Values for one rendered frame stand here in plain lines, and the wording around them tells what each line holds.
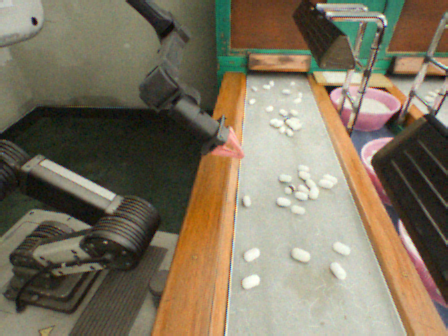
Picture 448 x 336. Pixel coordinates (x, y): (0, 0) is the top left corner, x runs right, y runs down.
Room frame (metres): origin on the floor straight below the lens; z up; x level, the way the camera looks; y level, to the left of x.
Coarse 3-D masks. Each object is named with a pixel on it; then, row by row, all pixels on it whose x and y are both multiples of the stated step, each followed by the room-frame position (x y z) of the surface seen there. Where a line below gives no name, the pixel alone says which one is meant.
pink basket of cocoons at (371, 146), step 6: (384, 138) 0.76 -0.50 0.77; (390, 138) 0.76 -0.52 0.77; (366, 144) 0.72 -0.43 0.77; (372, 144) 0.74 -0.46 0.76; (378, 144) 0.75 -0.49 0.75; (384, 144) 0.75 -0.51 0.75; (366, 150) 0.72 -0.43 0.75; (372, 150) 0.73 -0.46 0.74; (366, 156) 0.71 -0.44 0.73; (366, 168) 0.63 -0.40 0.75; (372, 174) 0.60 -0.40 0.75; (372, 180) 0.60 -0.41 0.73; (378, 180) 0.58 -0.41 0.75; (378, 186) 0.58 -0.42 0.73; (378, 192) 0.58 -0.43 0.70; (384, 198) 0.56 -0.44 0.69; (390, 204) 0.55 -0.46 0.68
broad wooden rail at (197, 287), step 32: (224, 96) 1.10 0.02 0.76; (224, 160) 0.65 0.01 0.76; (192, 192) 0.51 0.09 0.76; (224, 192) 0.51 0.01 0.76; (192, 224) 0.41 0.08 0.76; (224, 224) 0.41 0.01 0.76; (192, 256) 0.33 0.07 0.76; (224, 256) 0.33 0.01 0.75; (192, 288) 0.26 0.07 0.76; (224, 288) 0.27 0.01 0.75; (160, 320) 0.21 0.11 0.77; (192, 320) 0.21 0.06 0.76; (224, 320) 0.22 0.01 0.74
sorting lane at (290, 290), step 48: (288, 96) 1.16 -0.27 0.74; (288, 144) 0.77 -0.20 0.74; (240, 192) 0.54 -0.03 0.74; (336, 192) 0.54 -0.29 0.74; (240, 240) 0.38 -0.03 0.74; (288, 240) 0.38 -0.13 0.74; (336, 240) 0.38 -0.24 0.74; (240, 288) 0.27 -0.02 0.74; (288, 288) 0.27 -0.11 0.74; (336, 288) 0.27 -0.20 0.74; (384, 288) 0.27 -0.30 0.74
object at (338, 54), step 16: (304, 0) 1.18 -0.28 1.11; (304, 16) 1.03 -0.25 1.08; (304, 32) 0.89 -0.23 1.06; (320, 32) 0.76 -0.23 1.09; (336, 32) 0.66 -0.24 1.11; (320, 48) 0.68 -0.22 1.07; (336, 48) 0.62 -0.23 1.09; (352, 48) 0.62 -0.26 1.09; (320, 64) 0.62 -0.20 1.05; (336, 64) 0.61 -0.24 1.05; (352, 64) 0.61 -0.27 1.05
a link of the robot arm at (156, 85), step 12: (168, 36) 0.90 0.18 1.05; (180, 36) 0.90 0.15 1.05; (168, 48) 0.75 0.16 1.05; (180, 48) 0.85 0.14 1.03; (156, 60) 0.68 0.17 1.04; (168, 60) 0.66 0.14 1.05; (180, 60) 0.76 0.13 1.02; (156, 72) 0.56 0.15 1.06; (144, 84) 0.55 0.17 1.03; (156, 84) 0.54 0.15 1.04; (168, 84) 0.54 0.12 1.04; (144, 96) 0.54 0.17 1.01; (156, 96) 0.54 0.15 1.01; (168, 96) 0.56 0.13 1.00
